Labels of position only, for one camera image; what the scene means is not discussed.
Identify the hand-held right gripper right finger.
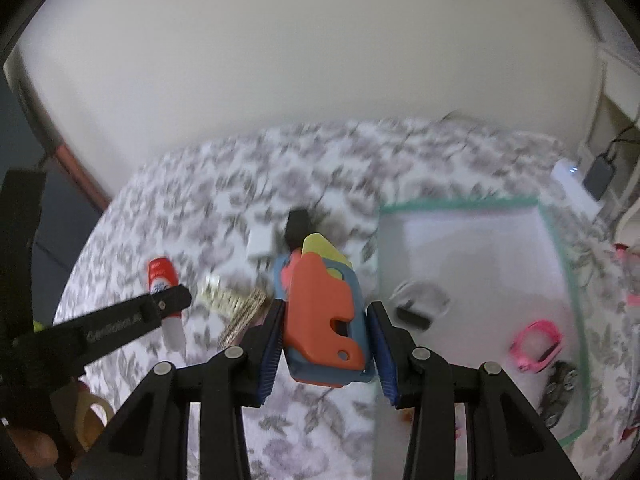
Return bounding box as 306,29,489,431
367,301,583,480

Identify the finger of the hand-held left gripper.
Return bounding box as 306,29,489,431
82,284,192,356

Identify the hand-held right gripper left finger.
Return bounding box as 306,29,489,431
75,301,286,480

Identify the red bottle with white cap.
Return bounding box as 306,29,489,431
146,257,186,348

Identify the white smartwatch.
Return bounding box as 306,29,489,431
390,280,451,332

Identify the gold patterned lighter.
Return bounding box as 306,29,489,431
195,272,268,350

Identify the large orange blue toy knife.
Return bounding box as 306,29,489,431
272,232,376,388

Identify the cream hair claw clip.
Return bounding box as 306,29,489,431
50,385,116,453

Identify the white charger cube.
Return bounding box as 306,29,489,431
246,227,276,261

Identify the black charger cube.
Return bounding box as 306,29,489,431
285,208,313,248

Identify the green-rimmed white tray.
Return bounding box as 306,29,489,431
372,197,593,480

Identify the pink watch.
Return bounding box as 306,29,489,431
510,320,565,373

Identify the person's left hand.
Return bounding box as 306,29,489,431
0,427,58,468

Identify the grey floral blanket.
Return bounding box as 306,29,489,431
52,119,640,480

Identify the white power strip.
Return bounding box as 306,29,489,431
550,160,606,216

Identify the grey power adapter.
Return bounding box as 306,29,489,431
582,155,618,200

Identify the black cable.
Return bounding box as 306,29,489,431
607,120,640,158

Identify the white furniture frame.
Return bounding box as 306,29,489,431
580,42,640,241

